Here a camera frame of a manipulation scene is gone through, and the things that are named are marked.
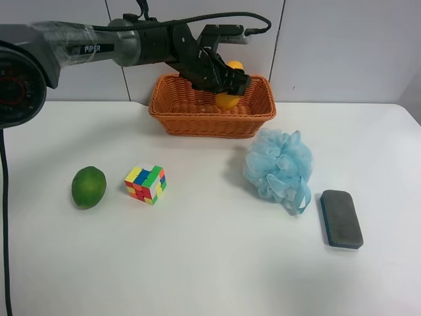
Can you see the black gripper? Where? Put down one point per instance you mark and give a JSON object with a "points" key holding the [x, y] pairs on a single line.
{"points": [[204, 68]]}

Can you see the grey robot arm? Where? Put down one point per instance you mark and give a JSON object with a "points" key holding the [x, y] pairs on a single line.
{"points": [[33, 55]]}

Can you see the orange wicker basket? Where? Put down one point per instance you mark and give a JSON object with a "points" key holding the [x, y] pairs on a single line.
{"points": [[184, 111]]}

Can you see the green lemon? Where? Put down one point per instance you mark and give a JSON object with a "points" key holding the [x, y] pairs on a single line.
{"points": [[88, 187]]}

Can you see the blue bath pouf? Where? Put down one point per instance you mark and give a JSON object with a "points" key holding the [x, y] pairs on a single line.
{"points": [[279, 166]]}

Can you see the multicoloured puzzle cube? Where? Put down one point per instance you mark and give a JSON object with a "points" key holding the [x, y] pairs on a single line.
{"points": [[146, 182]]}

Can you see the grey board eraser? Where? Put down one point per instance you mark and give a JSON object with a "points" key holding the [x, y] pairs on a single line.
{"points": [[341, 221]]}

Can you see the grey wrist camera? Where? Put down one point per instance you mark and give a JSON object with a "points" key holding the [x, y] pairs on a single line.
{"points": [[214, 34]]}

